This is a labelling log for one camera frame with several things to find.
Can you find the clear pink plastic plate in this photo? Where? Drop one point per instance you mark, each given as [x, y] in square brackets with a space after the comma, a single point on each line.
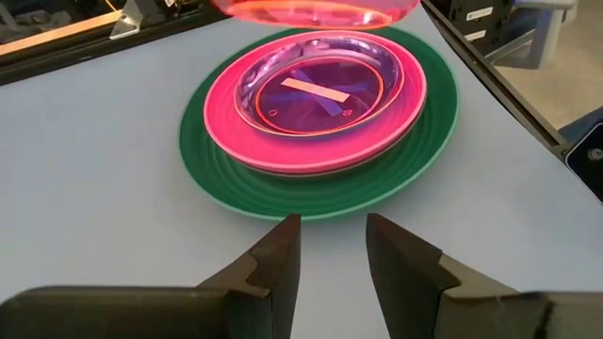
[315, 89]
[320, 14]

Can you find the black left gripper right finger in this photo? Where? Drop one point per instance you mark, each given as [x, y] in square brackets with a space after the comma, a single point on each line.
[471, 315]

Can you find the silver metal bracket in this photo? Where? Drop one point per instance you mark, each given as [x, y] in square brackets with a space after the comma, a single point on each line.
[127, 21]

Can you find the large green plastic plate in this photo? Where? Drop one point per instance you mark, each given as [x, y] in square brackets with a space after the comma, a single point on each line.
[282, 198]

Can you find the black box white labels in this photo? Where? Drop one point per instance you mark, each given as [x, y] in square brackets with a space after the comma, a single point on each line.
[494, 28]

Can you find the opaque pink plastic plate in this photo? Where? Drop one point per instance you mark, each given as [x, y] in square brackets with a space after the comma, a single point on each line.
[264, 150]

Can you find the black table-level camera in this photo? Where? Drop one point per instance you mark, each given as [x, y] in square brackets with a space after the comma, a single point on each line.
[589, 160]

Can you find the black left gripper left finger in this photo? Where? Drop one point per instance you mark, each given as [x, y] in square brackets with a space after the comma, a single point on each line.
[141, 313]

